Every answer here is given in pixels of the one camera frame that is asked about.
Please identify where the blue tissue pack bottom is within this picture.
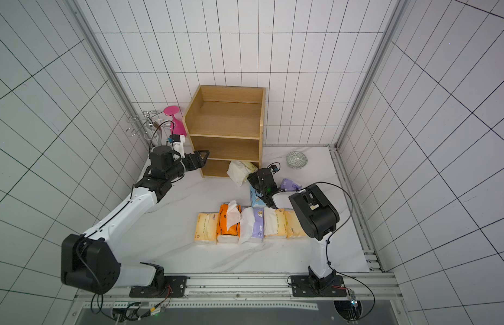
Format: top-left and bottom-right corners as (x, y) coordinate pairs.
(250, 186), (267, 209)

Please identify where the purple tissue pack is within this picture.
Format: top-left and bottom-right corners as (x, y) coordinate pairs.
(280, 178), (303, 192)
(238, 207), (264, 244)

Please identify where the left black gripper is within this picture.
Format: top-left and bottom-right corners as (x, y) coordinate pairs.
(167, 150), (211, 180)

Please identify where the patterned ceramic bowl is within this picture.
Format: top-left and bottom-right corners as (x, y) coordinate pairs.
(286, 151), (308, 169)

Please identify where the wooden three-tier shelf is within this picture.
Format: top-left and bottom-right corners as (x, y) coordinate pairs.
(184, 85), (266, 177)

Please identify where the purple tissue pack bottom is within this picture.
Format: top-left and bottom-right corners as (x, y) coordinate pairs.
(280, 178), (303, 192)

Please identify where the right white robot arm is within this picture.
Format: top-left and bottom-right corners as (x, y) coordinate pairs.
(247, 167), (340, 291)

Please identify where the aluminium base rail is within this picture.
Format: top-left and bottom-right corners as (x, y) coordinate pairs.
(71, 273), (403, 315)

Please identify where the pink wine glass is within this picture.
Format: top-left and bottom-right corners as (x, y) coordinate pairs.
(163, 106), (187, 136)

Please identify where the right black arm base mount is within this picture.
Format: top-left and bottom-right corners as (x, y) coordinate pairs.
(287, 267), (348, 298)

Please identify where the orange tissue pack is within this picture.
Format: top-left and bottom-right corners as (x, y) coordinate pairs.
(217, 200), (241, 244)

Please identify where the beige tissue pack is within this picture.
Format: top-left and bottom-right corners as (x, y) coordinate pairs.
(264, 207), (287, 239)
(285, 209), (307, 239)

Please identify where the silver glass holder stand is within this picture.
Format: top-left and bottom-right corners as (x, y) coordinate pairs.
(123, 110), (169, 146)

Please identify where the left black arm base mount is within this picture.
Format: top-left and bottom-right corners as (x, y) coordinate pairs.
(130, 263), (188, 299)

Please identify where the yellow-white tissue pack bottom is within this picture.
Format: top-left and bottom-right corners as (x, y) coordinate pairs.
(227, 161), (258, 187)

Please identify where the yellow tissue pack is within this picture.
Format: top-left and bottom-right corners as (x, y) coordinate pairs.
(194, 213), (219, 245)

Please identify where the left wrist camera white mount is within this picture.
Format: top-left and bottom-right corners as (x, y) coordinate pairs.
(168, 134), (186, 158)

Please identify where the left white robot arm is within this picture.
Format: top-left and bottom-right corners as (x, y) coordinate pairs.
(60, 146), (210, 297)

